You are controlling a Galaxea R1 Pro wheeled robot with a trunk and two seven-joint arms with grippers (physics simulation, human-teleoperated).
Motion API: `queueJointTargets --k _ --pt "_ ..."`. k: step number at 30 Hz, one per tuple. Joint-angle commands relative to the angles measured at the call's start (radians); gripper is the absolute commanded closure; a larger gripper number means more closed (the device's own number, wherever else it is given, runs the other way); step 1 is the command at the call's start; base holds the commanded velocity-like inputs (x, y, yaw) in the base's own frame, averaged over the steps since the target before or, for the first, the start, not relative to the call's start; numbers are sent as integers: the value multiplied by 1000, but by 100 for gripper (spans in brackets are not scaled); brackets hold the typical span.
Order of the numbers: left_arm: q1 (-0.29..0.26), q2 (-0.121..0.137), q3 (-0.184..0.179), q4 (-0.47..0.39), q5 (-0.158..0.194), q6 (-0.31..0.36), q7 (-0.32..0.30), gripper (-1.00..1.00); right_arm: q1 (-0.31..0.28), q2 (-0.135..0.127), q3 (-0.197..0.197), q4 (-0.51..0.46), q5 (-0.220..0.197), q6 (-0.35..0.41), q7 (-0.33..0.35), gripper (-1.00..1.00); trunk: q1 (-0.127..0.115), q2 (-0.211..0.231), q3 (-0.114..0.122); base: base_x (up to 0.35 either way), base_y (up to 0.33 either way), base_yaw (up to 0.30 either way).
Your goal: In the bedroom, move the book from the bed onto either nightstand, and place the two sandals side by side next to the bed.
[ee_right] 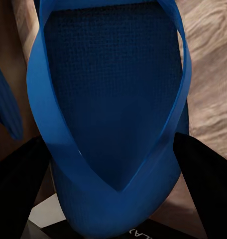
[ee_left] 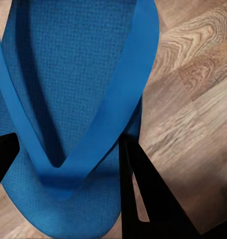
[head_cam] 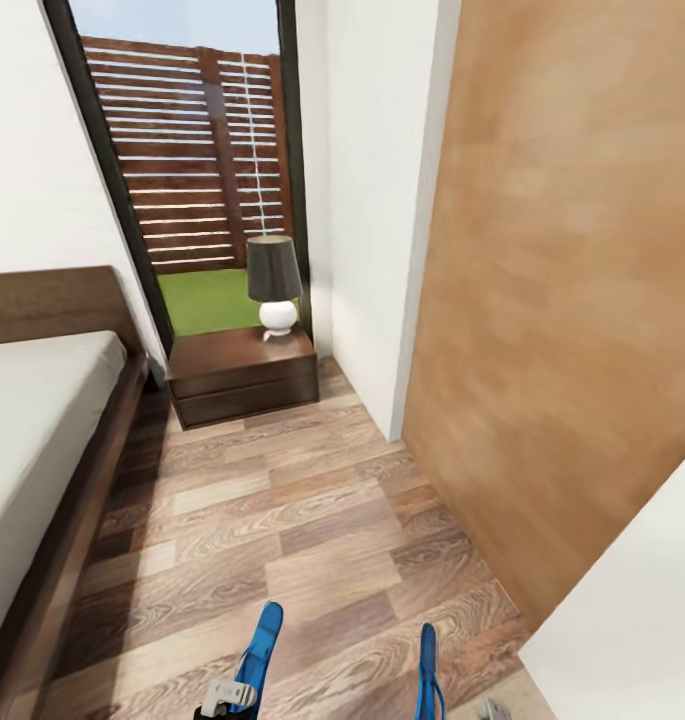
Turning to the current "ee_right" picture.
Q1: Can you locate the sandal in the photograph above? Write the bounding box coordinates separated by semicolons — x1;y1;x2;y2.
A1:
26;0;192;239
0;69;23;141

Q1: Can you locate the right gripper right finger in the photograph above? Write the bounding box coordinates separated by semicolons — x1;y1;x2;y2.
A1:
173;132;227;239

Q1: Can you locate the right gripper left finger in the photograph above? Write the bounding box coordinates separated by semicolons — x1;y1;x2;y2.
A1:
0;135;52;239

